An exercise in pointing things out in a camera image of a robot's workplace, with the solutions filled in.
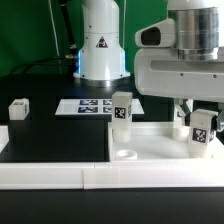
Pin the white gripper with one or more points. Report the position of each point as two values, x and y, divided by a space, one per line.
162 70

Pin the white square tabletop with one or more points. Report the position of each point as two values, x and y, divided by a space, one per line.
152 141

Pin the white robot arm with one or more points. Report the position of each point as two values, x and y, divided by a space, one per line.
101 61

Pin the white U-shaped obstacle fence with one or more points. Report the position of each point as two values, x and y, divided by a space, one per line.
101 175

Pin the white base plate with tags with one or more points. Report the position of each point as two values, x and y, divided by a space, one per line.
92 107

